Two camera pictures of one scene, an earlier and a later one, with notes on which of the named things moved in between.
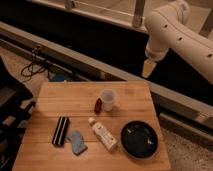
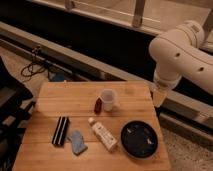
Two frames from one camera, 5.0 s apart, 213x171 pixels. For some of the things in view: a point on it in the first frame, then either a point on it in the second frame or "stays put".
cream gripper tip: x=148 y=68 to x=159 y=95
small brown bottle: x=98 y=106 stays put
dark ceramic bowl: x=139 y=139 stays put
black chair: x=16 y=107 stays put
